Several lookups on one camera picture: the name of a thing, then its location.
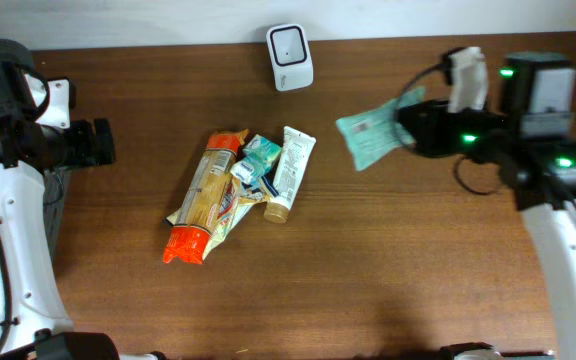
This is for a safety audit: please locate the teal snack packet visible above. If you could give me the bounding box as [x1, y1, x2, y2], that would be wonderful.
[335, 98, 414, 172]

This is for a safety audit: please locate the white cream tube gold cap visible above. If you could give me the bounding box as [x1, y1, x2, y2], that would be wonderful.
[264, 126, 316, 224]

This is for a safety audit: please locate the blue white tissue packet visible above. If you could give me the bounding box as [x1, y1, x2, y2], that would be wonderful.
[230, 134, 282, 185]

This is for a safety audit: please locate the yellow wet wipes packet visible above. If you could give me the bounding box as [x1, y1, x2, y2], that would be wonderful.
[163, 176, 278, 264]

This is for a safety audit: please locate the orange spaghetti packet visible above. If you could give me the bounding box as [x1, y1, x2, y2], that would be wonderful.
[163, 129, 249, 264]

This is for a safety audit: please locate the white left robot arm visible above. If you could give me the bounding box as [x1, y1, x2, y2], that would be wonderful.
[0, 60, 123, 359]

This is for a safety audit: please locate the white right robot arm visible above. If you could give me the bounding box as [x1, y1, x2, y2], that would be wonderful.
[393, 47, 576, 359]

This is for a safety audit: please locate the white barcode scanner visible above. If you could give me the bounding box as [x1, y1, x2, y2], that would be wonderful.
[266, 24, 314, 92]

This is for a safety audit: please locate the grey plastic basket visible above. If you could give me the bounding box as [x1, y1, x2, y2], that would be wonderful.
[0, 38, 72, 296]

